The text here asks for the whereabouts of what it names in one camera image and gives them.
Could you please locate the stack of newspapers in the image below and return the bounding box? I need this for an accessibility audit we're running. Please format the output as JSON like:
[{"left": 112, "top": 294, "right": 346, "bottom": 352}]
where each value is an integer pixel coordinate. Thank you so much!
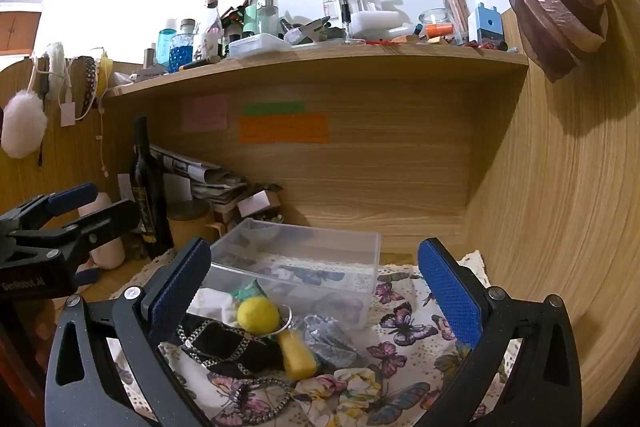
[{"left": 150, "top": 146, "right": 251, "bottom": 208}]

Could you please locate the wooden cabinet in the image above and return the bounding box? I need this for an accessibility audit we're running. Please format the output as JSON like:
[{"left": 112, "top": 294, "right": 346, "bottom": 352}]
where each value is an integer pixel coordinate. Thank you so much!
[{"left": 0, "top": 4, "right": 43, "bottom": 55}]

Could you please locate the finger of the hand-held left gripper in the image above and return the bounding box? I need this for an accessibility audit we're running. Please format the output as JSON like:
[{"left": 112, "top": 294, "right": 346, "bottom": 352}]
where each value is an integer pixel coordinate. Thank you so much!
[
  {"left": 0, "top": 183, "right": 99, "bottom": 238},
  {"left": 10, "top": 199, "right": 140, "bottom": 286}
]

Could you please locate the pink sticky note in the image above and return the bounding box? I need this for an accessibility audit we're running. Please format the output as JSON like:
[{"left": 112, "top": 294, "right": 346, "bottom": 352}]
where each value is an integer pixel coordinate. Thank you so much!
[{"left": 182, "top": 96, "right": 230, "bottom": 131}]

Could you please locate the blue bead jar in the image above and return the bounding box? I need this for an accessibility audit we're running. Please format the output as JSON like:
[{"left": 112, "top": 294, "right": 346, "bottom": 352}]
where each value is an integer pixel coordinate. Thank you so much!
[{"left": 169, "top": 19, "right": 197, "bottom": 74}]

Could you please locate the green pump bottle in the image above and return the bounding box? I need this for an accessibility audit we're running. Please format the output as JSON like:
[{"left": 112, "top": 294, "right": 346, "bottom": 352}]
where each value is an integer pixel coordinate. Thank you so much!
[{"left": 243, "top": 0, "right": 266, "bottom": 35}]

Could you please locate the wooden shelf board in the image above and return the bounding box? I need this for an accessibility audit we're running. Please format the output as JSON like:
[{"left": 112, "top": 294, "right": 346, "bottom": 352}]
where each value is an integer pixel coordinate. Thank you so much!
[{"left": 102, "top": 42, "right": 530, "bottom": 98}]

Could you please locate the black pouch with chain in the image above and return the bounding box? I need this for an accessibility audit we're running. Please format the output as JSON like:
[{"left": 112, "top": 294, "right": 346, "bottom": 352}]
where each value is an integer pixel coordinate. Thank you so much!
[{"left": 177, "top": 319, "right": 286, "bottom": 380}]

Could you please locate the tall clear tube jar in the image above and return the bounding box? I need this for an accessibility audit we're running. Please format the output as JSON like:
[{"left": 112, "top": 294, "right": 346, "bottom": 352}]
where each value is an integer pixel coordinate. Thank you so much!
[{"left": 440, "top": 0, "right": 471, "bottom": 44}]

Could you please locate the blue pencil sharpener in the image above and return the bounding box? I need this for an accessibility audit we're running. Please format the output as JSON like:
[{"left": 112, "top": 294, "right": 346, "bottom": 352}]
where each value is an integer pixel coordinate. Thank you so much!
[{"left": 474, "top": 3, "right": 503, "bottom": 44}]

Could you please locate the white cloth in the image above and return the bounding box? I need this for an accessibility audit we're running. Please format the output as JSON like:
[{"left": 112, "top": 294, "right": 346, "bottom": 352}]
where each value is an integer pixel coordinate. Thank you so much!
[{"left": 192, "top": 288, "right": 246, "bottom": 325}]

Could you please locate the short glass jar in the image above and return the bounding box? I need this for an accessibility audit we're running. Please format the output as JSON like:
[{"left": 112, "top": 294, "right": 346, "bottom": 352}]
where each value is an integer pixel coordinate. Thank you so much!
[{"left": 419, "top": 8, "right": 453, "bottom": 38}]

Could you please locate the clear plastic container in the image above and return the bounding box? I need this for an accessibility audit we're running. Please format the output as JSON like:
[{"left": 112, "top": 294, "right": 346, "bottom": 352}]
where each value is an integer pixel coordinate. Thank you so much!
[{"left": 202, "top": 218, "right": 382, "bottom": 330}]

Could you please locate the white fluffy headband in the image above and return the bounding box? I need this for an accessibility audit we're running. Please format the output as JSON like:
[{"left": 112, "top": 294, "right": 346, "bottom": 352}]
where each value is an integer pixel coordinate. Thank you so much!
[{"left": 47, "top": 42, "right": 71, "bottom": 100}]

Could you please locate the blue liquid bottle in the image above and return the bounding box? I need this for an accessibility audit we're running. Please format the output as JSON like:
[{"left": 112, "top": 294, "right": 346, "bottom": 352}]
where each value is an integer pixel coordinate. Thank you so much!
[{"left": 156, "top": 18, "right": 179, "bottom": 68}]

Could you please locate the white flat tray box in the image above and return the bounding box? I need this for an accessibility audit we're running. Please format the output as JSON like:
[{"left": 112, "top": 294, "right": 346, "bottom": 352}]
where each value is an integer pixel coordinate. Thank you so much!
[{"left": 227, "top": 33, "right": 293, "bottom": 59}]

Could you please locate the frosted white bottle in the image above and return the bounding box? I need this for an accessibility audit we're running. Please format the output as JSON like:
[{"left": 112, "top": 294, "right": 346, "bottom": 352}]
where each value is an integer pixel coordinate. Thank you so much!
[{"left": 257, "top": 0, "right": 279, "bottom": 35}]

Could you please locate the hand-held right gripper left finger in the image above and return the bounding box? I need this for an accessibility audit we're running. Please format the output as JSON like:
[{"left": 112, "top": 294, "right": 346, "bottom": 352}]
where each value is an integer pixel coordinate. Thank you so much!
[{"left": 45, "top": 237, "right": 212, "bottom": 427}]

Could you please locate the butterfly printed cloth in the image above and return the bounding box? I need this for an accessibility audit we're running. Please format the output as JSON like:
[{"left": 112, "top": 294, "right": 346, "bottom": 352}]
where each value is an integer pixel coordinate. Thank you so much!
[{"left": 107, "top": 249, "right": 521, "bottom": 427}]

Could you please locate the clear glass bottle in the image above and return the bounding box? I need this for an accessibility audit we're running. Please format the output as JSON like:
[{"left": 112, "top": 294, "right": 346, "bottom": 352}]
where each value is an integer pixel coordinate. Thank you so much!
[{"left": 197, "top": 0, "right": 224, "bottom": 58}]

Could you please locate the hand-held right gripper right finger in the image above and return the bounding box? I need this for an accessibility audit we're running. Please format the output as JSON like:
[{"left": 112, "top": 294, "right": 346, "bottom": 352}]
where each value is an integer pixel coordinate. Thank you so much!
[{"left": 417, "top": 238, "right": 582, "bottom": 427}]

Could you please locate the yellow plush ball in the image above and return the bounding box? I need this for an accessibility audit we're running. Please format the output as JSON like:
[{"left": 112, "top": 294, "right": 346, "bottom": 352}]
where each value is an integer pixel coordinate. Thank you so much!
[{"left": 236, "top": 297, "right": 281, "bottom": 335}]

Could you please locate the pale pink bottle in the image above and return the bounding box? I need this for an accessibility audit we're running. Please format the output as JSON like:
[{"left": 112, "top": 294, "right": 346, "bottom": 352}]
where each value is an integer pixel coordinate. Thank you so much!
[{"left": 82, "top": 192, "right": 126, "bottom": 269}]

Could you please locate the tan round jar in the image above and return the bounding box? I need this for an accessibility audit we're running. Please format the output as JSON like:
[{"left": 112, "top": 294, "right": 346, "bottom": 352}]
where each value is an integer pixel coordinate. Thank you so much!
[{"left": 167, "top": 202, "right": 212, "bottom": 253}]

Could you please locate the black headband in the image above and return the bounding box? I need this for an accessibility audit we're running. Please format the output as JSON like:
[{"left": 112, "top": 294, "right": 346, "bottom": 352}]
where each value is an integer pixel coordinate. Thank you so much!
[{"left": 82, "top": 57, "right": 99, "bottom": 118}]

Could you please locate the orange sticky note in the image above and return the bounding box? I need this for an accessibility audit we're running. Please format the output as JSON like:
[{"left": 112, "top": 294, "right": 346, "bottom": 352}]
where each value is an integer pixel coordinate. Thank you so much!
[{"left": 238, "top": 114, "right": 330, "bottom": 144}]

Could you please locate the dark wine bottle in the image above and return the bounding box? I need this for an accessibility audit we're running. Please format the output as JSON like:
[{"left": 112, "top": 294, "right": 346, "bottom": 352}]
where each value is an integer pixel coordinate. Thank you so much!
[{"left": 131, "top": 117, "right": 173, "bottom": 260}]

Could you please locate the silver foil wrapper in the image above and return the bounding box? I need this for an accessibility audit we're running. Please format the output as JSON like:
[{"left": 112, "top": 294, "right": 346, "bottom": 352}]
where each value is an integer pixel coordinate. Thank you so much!
[{"left": 300, "top": 314, "right": 368, "bottom": 373}]

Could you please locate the small white box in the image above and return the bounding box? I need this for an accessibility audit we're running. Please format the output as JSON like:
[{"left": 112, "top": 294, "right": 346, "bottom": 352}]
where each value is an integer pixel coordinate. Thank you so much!
[{"left": 237, "top": 189, "right": 281, "bottom": 218}]

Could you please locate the floral scrunchie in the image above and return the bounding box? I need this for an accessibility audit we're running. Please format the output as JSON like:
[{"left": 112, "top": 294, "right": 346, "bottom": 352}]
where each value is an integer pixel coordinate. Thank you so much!
[{"left": 295, "top": 367, "right": 383, "bottom": 427}]

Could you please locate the white fluffy pom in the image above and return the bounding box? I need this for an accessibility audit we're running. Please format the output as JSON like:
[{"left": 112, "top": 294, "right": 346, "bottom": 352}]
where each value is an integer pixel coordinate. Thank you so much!
[{"left": 0, "top": 89, "right": 48, "bottom": 159}]

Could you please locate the green sticky note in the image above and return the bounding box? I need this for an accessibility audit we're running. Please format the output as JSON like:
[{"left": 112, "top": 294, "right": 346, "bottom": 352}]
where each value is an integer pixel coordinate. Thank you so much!
[{"left": 243, "top": 102, "right": 307, "bottom": 116}]

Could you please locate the yellow sponge block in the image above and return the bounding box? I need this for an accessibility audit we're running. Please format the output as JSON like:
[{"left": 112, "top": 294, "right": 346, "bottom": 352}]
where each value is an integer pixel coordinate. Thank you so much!
[{"left": 277, "top": 329, "right": 321, "bottom": 380}]

